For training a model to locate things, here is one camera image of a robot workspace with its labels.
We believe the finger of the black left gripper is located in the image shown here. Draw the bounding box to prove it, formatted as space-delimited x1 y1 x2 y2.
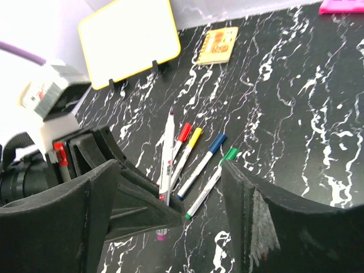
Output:
105 168 184 242
68 126 126 179

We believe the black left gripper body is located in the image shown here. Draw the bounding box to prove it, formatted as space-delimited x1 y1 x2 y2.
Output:
1 133 74 205

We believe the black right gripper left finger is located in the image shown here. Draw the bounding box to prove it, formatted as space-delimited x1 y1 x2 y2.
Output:
1 160 119 272

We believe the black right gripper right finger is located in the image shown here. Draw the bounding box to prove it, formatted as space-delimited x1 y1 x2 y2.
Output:
221 160 363 272

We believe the white magenta marker pen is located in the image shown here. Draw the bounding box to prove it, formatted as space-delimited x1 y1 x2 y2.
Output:
159 109 175 206

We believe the white green marker pen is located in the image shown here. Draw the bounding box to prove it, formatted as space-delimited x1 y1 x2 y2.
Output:
185 166 222 220

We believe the white blue marker pen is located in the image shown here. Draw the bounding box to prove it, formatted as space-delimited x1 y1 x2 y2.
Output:
177 151 214 199

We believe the white yellow marker pen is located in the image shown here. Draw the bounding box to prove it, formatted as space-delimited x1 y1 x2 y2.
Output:
170 145 192 191

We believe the red pen cap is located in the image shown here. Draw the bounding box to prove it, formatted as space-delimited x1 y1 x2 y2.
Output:
177 122 192 143

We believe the magenta pen cap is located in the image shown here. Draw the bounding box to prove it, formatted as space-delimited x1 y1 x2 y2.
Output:
156 229 168 241

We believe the white red marker pen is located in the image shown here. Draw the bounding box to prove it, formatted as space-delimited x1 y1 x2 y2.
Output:
172 140 183 160

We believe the green pen cap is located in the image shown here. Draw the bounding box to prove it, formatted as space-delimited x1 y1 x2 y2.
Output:
220 147 239 166

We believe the yellow pen cap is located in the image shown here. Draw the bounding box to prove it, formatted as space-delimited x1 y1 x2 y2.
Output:
187 127 202 149

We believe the blue pen cap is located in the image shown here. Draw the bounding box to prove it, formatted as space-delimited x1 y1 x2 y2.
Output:
209 133 227 154

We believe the black whiteboard stand clip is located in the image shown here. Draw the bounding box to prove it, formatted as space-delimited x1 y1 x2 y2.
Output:
109 78 117 89

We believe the yellow framed whiteboard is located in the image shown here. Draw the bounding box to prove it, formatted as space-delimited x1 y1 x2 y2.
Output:
78 1 181 90

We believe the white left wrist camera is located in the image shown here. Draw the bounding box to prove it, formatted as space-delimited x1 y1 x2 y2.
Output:
16 61 90 154

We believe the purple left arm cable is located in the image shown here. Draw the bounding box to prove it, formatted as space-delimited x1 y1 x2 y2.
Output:
0 41 48 68

